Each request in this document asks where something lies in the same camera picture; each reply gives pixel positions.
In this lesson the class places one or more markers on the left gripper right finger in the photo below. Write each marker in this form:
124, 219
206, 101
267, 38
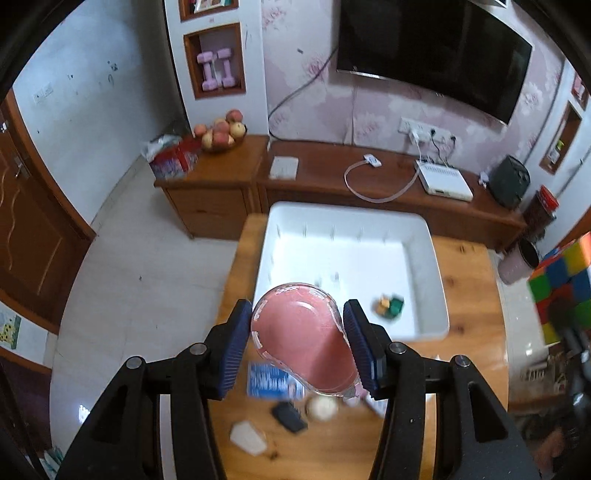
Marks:
476, 438

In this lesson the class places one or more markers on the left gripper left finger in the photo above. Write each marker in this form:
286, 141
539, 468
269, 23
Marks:
120, 438

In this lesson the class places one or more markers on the pink white rectangular box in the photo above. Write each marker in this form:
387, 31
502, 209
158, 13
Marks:
362, 395

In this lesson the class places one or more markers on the blue labelled clear box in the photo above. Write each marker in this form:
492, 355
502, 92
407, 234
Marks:
267, 382

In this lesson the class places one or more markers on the black charger plug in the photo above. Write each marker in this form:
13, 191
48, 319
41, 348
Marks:
289, 417

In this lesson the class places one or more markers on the round gold compact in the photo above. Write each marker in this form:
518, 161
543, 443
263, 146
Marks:
322, 408

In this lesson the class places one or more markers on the multicolour puzzle cube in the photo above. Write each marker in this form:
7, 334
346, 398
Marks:
563, 273

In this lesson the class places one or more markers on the pink clear-cased puff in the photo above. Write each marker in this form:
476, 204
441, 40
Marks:
298, 328

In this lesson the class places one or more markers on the green and gold small box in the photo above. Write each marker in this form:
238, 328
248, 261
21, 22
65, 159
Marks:
389, 307

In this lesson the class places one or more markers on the grey waste bin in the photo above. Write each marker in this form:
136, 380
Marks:
519, 263

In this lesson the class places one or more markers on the white plastic storage bin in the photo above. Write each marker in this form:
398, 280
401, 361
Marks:
362, 254

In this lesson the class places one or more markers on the wooden door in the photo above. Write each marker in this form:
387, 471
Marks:
43, 239

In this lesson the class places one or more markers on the red lidded dark jar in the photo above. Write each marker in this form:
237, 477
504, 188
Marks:
540, 213

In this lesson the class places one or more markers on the wooden tv cabinet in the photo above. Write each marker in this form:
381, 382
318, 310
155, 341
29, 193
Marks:
214, 199

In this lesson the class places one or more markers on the white set-top box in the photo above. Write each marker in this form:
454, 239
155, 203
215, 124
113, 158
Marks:
442, 181

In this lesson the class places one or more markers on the red tissue box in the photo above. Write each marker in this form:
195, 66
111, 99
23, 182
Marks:
170, 156

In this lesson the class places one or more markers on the fruit bowl with peaches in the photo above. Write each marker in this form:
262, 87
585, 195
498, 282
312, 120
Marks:
223, 134

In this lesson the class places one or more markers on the right pink dumbbell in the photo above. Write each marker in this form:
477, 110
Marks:
227, 79

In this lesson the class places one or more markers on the pink dumbbell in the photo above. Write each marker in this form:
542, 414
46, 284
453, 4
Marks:
227, 79
206, 60

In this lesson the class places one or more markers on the left pink dumbbell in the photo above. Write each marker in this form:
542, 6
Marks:
206, 60

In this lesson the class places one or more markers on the white wall power strip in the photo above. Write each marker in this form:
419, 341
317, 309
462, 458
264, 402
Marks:
424, 132

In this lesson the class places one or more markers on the black wall television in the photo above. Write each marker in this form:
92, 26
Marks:
454, 48

